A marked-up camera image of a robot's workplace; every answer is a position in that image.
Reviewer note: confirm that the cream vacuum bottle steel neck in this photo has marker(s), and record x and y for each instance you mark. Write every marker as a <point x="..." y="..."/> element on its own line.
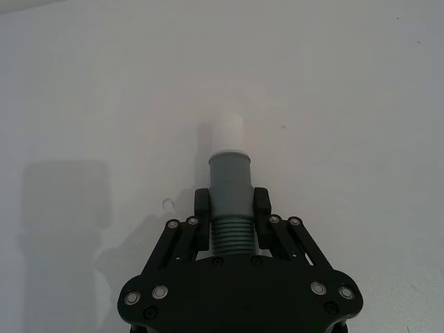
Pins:
<point x="229" y="184"/>

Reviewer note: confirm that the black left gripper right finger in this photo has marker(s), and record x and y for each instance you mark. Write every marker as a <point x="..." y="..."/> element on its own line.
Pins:
<point x="262" y="222"/>

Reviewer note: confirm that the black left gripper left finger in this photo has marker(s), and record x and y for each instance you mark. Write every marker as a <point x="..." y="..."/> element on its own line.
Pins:
<point x="203" y="222"/>

